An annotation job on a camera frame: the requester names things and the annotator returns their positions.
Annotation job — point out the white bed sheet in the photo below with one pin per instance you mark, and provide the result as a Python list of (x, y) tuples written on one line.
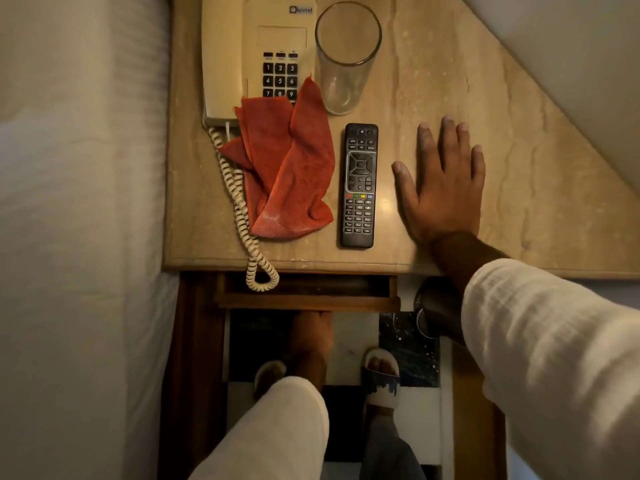
[(75, 244)]

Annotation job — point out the person's right hand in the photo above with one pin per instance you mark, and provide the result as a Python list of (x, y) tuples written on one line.
[(445, 199)]

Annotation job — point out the person's right forearm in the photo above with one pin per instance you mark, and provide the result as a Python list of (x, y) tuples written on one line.
[(550, 344)]

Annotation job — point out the red cleaning cloth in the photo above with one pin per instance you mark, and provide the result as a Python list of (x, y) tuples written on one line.
[(295, 179)]

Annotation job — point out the person's right middle finger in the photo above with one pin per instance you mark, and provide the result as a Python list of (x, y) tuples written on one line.
[(449, 139)]

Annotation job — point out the black remote control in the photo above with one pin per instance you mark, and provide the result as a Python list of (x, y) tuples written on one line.
[(360, 189)]

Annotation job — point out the cream telephone base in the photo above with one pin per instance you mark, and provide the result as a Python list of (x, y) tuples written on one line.
[(280, 34)]

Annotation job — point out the person's left hand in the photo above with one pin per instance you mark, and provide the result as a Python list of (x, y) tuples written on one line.
[(311, 344)]

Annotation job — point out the dark round container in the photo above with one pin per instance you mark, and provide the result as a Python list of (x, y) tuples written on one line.
[(440, 309)]

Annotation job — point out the wooden drawer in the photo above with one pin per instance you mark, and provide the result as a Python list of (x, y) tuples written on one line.
[(310, 294)]

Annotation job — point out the cream telephone handset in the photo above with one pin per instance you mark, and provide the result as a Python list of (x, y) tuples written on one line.
[(222, 54)]

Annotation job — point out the person's right little finger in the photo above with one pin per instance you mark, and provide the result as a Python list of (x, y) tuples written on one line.
[(478, 162)]

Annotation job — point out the clear drinking glass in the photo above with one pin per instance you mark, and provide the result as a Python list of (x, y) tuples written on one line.
[(345, 69)]

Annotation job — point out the grey trouser leg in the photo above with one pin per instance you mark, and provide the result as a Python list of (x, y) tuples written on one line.
[(390, 452)]

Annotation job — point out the white slipper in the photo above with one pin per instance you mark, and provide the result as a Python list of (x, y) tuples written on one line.
[(382, 389), (269, 377)]

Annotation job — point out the person's right thumb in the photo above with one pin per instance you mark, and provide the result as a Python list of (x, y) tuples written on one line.
[(405, 182)]

